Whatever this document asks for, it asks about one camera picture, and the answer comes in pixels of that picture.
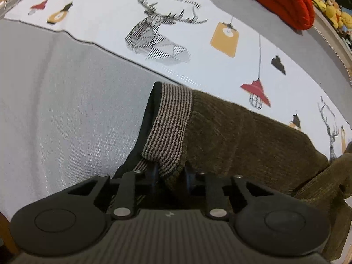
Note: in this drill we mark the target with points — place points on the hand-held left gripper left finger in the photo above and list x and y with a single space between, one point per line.
154 173

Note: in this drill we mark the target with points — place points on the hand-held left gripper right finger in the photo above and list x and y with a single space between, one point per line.
188 176

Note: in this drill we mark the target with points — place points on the olive green knit sweater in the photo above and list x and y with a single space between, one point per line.
242 140

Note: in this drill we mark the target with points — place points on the grey printed bed sheet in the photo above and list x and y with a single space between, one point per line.
68 101

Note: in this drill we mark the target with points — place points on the yellow plush toy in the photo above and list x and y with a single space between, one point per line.
318 4

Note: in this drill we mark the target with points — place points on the yellow bear plush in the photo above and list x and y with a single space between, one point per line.
335 12

